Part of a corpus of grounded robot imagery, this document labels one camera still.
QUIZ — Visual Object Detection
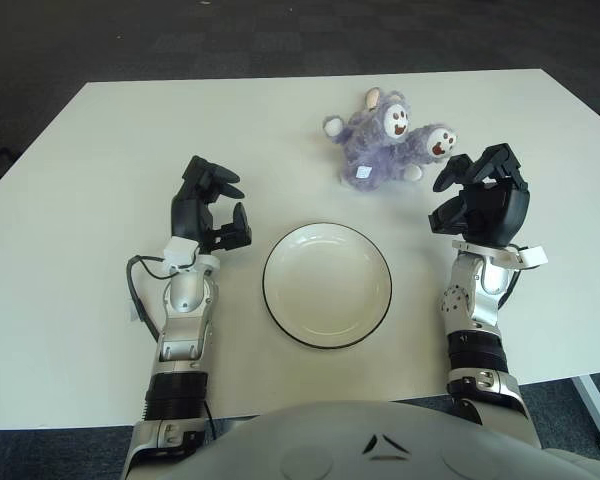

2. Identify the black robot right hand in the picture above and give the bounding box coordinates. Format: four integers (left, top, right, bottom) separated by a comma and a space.
427, 143, 532, 249

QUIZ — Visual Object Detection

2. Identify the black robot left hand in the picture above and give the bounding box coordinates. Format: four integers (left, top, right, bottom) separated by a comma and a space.
171, 155, 254, 254

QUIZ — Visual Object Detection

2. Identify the purple plush bunny doll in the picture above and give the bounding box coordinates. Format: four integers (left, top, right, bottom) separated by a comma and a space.
322, 87, 461, 192

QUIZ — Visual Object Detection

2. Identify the white plate black rim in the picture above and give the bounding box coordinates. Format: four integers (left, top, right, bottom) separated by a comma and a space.
261, 222, 394, 350

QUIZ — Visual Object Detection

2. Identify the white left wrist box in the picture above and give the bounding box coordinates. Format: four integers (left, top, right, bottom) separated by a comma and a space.
163, 238, 201, 266

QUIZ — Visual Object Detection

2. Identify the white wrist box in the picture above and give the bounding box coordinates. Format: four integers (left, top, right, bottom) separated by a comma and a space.
517, 245, 549, 269
163, 238, 201, 266

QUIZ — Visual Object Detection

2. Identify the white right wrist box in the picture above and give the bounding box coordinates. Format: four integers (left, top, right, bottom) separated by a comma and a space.
517, 245, 549, 269

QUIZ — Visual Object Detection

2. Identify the white table leg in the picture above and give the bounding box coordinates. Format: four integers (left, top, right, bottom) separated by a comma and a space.
572, 372, 600, 459

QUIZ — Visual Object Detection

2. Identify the grey robot torso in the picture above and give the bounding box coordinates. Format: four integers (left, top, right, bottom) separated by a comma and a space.
177, 399, 600, 480

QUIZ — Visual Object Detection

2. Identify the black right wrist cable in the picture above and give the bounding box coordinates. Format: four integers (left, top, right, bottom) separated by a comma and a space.
498, 243, 529, 309

